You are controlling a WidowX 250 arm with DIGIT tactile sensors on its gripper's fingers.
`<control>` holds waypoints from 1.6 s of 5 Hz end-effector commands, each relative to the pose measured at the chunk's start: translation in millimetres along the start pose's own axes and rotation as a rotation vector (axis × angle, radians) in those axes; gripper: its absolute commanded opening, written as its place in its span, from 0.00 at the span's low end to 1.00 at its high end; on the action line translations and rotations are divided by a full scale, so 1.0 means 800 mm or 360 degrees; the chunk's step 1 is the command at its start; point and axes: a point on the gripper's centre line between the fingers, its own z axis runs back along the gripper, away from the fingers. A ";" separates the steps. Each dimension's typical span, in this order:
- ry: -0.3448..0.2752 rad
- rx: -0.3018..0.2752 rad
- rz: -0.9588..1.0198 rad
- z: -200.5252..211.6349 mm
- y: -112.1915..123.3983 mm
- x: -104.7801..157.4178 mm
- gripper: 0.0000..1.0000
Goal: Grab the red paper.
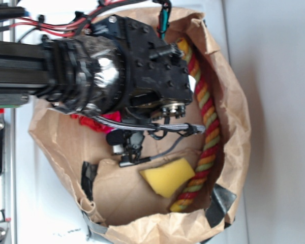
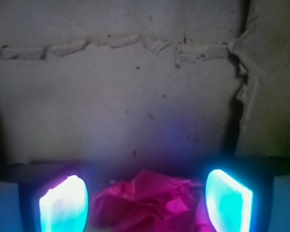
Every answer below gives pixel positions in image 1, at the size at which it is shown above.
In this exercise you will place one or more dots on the red paper ball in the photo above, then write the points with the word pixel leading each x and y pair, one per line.
pixel 96 126

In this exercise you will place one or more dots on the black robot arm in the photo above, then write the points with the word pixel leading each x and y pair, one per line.
pixel 60 71

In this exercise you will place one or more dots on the yellow sponge block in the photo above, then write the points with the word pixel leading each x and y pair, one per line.
pixel 166 179

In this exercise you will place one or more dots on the silver corner bracket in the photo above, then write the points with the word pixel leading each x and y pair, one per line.
pixel 5 233

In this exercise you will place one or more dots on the aluminium frame rail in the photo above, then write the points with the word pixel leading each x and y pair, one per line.
pixel 8 175

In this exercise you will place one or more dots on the brown paper bag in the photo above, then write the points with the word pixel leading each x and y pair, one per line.
pixel 118 203

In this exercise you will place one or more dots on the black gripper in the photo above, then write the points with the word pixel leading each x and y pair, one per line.
pixel 140 74

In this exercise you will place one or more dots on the small black microphone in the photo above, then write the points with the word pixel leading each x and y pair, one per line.
pixel 127 144

